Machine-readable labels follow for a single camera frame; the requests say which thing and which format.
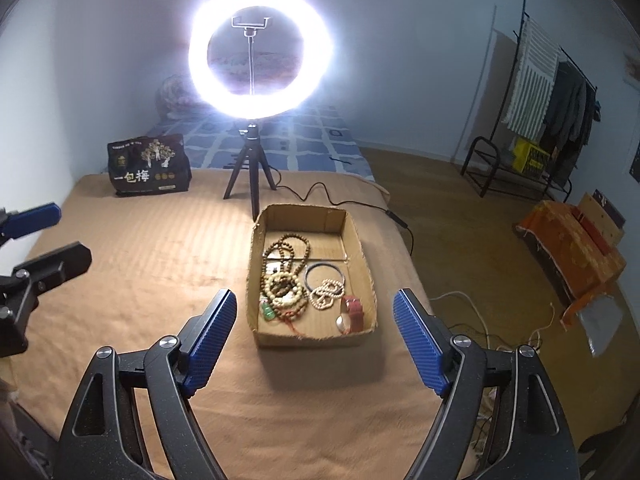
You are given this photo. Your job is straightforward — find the white cable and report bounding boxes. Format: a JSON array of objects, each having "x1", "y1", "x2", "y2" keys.
[{"x1": 430, "y1": 290, "x2": 558, "y2": 351}]

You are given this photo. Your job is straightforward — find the grey plastic bag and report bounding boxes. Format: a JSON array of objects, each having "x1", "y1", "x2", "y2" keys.
[{"x1": 577, "y1": 295, "x2": 626, "y2": 358}]

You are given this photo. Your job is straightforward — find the orange covered box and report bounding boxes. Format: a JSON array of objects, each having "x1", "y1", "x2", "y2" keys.
[{"x1": 512, "y1": 199, "x2": 628, "y2": 331}]

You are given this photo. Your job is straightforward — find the brown wooden bead necklace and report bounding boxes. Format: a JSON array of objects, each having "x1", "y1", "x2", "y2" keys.
[{"x1": 262, "y1": 232, "x2": 312, "y2": 281}]

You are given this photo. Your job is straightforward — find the red strap watch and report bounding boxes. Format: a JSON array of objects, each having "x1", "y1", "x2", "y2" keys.
[{"x1": 337, "y1": 296, "x2": 365, "y2": 335}]

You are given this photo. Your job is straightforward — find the reddish bead strand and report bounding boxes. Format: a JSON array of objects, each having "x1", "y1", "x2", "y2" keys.
[{"x1": 277, "y1": 307, "x2": 306, "y2": 341}]

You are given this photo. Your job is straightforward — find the cream bead bracelet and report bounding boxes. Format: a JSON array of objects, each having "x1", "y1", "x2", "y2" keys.
[{"x1": 264, "y1": 272, "x2": 307, "y2": 311}]

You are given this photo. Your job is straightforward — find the black snack bag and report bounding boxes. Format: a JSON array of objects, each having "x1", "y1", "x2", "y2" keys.
[{"x1": 107, "y1": 133, "x2": 192, "y2": 198}]

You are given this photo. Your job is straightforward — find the white pearl bracelet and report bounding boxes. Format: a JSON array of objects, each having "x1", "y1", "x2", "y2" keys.
[{"x1": 308, "y1": 278, "x2": 347, "y2": 311}]

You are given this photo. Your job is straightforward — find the striped towel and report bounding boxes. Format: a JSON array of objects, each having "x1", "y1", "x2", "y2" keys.
[{"x1": 502, "y1": 17, "x2": 561, "y2": 138}]

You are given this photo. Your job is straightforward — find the patterned pillow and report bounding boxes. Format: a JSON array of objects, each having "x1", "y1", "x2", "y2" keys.
[{"x1": 154, "y1": 74, "x2": 201, "y2": 117}]

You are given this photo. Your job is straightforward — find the dark hanging clothes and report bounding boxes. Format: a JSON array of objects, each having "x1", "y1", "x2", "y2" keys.
[{"x1": 537, "y1": 62, "x2": 601, "y2": 186}]

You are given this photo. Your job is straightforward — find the blue patterned bedsheet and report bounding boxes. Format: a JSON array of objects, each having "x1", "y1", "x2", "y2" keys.
[{"x1": 145, "y1": 102, "x2": 376, "y2": 181}]

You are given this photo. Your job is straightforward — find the phone holder clamp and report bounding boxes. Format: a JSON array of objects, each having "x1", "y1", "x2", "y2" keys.
[{"x1": 231, "y1": 16, "x2": 273, "y2": 96}]

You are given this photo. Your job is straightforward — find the black tripod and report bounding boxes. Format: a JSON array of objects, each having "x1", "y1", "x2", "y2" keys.
[{"x1": 222, "y1": 121, "x2": 278, "y2": 221}]

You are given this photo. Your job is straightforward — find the black power cable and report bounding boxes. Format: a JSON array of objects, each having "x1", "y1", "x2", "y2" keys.
[{"x1": 275, "y1": 182, "x2": 415, "y2": 256}]

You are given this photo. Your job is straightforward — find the yellow crate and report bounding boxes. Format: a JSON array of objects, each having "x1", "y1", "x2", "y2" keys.
[{"x1": 510, "y1": 137, "x2": 551, "y2": 176}]

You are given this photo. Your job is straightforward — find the white ring light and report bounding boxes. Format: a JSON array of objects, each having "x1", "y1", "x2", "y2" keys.
[{"x1": 187, "y1": 0, "x2": 333, "y2": 121}]

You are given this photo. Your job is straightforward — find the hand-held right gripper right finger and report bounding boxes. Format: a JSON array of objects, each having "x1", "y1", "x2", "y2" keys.
[{"x1": 392, "y1": 288, "x2": 581, "y2": 480}]

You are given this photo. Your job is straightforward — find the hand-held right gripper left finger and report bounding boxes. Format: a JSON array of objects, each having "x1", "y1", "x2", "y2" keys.
[{"x1": 52, "y1": 288, "x2": 238, "y2": 480}]

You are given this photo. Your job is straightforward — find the black metal stand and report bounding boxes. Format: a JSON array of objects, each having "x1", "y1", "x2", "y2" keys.
[{"x1": 460, "y1": 136, "x2": 573, "y2": 203}]

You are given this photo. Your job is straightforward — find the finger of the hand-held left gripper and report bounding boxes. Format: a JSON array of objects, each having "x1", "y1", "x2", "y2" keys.
[
  {"x1": 0, "y1": 202, "x2": 62, "y2": 248},
  {"x1": 0, "y1": 241, "x2": 92, "y2": 358}
]

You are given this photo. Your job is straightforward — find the thin blue bangle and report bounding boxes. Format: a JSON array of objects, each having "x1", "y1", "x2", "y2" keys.
[{"x1": 304, "y1": 261, "x2": 347, "y2": 293}]

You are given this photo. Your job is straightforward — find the shallow cardboard box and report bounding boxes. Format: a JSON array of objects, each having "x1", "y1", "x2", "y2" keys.
[{"x1": 245, "y1": 203, "x2": 378, "y2": 350}]

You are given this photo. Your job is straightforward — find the black clothes rack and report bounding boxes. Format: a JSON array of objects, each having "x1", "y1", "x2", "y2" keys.
[{"x1": 492, "y1": 0, "x2": 601, "y2": 201}]

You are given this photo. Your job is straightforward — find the brown cardboard piece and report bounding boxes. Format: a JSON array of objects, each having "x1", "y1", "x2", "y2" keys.
[{"x1": 575, "y1": 190, "x2": 626, "y2": 256}]

